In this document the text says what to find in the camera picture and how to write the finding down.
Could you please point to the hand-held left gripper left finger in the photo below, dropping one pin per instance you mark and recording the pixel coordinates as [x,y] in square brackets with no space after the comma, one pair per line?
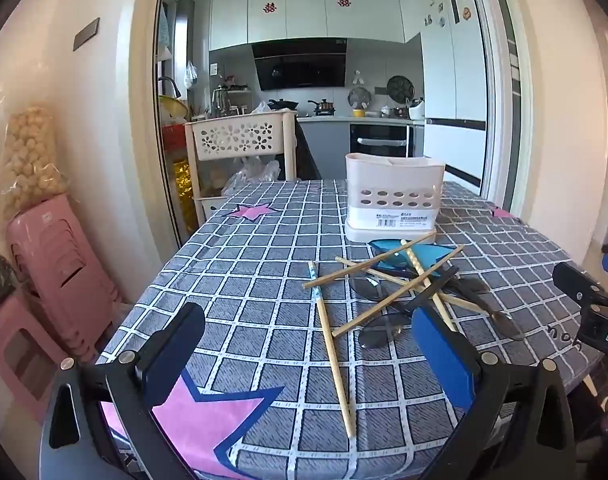
[170,360]

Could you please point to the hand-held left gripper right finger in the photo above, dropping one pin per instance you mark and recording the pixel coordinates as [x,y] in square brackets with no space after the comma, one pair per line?
[444,360]

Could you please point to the plain bamboo chopstick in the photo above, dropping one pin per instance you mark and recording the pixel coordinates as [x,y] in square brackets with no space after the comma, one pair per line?
[356,266]
[369,313]
[354,269]

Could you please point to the white patterned bamboo chopstick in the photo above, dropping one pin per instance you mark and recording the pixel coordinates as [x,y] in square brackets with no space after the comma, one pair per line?
[418,265]

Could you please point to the blue patterned bamboo chopstick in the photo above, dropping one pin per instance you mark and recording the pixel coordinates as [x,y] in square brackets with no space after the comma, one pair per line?
[329,340]

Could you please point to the white plastic utensil holder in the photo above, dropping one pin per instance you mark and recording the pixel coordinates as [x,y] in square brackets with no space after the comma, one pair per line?
[394,175]

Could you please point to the grey checked star tablecloth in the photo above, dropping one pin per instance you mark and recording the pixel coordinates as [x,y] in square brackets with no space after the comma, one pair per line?
[264,270]

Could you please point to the stack of pink plastic stools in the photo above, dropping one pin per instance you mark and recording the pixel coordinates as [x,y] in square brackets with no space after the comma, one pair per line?
[59,260]

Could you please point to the pink plastic stool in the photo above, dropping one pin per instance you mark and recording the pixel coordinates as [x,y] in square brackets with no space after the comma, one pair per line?
[19,360]

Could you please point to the gold foil package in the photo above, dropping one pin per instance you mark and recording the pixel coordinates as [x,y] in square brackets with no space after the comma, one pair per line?
[183,195]

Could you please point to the clear plastic bags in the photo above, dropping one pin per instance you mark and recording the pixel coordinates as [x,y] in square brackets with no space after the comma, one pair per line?
[251,175]

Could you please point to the black built-in oven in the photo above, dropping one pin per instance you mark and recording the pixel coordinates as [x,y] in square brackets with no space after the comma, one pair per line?
[379,147]

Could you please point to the white refrigerator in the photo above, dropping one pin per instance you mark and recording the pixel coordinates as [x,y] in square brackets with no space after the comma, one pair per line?
[454,90]

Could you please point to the white rice cooker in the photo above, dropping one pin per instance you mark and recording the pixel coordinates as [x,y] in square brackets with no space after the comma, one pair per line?
[416,110]

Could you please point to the cream plastic storage trolley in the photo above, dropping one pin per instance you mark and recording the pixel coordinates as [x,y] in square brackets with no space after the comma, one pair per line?
[239,135]

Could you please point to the bag of puffed snacks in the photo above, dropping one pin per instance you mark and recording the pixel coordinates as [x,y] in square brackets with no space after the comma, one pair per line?
[31,160]

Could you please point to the yellow-green bowl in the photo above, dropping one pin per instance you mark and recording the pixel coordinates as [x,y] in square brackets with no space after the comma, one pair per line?
[171,106]

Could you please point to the large round steamer rack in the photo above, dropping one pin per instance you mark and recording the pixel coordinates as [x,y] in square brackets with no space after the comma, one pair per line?
[400,89]

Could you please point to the white kitchen counter rack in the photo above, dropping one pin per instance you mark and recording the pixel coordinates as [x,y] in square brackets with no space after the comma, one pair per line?
[229,102]

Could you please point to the small round steamer rack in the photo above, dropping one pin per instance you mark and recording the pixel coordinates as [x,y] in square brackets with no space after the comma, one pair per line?
[359,97]

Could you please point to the kitchen faucet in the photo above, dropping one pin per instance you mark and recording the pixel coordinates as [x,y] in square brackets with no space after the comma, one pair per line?
[170,82]

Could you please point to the black wok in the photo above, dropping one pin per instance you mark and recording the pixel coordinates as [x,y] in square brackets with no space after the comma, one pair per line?
[283,105]

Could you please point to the small cooking pot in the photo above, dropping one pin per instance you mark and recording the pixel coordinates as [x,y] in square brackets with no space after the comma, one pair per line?
[324,107]

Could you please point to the hanging plastic bag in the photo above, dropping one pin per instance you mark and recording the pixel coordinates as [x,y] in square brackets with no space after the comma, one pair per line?
[191,75]

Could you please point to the black range hood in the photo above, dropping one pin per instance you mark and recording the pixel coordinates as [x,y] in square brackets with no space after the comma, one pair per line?
[301,67]

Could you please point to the white upper kitchen cabinets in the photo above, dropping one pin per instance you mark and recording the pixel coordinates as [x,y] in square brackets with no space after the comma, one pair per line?
[304,15]

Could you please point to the grey wall switch plate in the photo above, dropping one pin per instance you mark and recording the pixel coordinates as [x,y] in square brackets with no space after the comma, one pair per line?
[86,34]

